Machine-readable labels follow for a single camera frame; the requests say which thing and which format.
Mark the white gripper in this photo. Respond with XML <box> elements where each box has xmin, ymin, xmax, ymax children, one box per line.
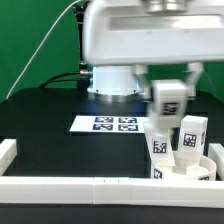
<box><xmin>83</xmin><ymin>0</ymin><xmax>224</xmax><ymax>100</ymax></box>

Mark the white round stool seat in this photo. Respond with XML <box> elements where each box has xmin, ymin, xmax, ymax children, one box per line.
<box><xmin>149</xmin><ymin>151</ymin><xmax>218</xmax><ymax>181</ymax></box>

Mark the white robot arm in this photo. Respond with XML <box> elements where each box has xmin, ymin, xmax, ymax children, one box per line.
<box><xmin>82</xmin><ymin>0</ymin><xmax>224</xmax><ymax>99</ymax></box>

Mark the white fiducial marker sheet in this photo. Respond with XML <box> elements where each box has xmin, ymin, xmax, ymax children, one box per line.
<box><xmin>70</xmin><ymin>115</ymin><xmax>148</xmax><ymax>133</ymax></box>

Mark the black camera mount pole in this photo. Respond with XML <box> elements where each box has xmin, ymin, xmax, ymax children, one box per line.
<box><xmin>72</xmin><ymin>1</ymin><xmax>92</xmax><ymax>91</ymax></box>

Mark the black cable at base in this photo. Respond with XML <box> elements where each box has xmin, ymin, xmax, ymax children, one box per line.
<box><xmin>38</xmin><ymin>71</ymin><xmax>83</xmax><ymax>90</ymax></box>

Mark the white U-shaped boundary frame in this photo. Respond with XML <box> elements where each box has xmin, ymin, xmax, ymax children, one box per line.
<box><xmin>0</xmin><ymin>139</ymin><xmax>224</xmax><ymax>208</ymax></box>

